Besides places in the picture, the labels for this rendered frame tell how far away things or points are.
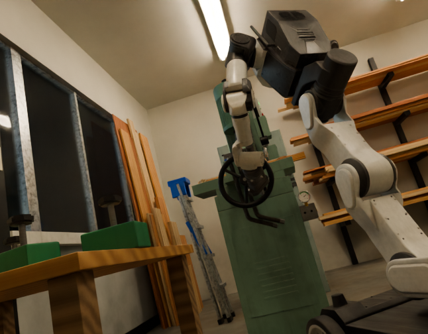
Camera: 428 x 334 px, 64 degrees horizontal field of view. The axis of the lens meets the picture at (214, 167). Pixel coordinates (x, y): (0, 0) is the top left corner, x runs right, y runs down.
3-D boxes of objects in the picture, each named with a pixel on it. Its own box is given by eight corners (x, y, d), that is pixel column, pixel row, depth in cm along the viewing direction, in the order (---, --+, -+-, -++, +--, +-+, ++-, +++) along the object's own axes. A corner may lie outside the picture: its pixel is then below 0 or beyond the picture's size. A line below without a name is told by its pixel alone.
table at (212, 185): (187, 193, 192) (185, 183, 194) (203, 199, 221) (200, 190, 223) (295, 162, 181) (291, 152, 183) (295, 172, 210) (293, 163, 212)
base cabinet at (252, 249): (250, 346, 178) (216, 212, 196) (262, 319, 233) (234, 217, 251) (337, 328, 170) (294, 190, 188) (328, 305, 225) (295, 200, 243)
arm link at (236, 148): (254, 169, 148) (249, 141, 142) (235, 169, 152) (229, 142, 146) (258, 162, 154) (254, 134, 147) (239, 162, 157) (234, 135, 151)
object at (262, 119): (259, 138, 233) (253, 118, 236) (260, 142, 241) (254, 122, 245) (271, 134, 231) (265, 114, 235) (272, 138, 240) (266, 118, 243)
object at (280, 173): (216, 195, 198) (215, 189, 199) (224, 199, 218) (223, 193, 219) (285, 176, 191) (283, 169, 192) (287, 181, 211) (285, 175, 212)
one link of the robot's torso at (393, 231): (478, 279, 101) (391, 147, 123) (428, 298, 95) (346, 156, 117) (439, 291, 114) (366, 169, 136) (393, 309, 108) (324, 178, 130)
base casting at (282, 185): (216, 212, 196) (213, 197, 198) (235, 217, 251) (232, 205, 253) (294, 190, 188) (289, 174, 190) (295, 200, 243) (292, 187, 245)
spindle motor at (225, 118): (221, 130, 213) (209, 86, 220) (227, 138, 229) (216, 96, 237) (248, 122, 210) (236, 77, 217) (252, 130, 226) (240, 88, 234)
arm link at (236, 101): (257, 140, 142) (249, 95, 133) (232, 143, 144) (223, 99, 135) (258, 129, 151) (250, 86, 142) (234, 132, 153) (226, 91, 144)
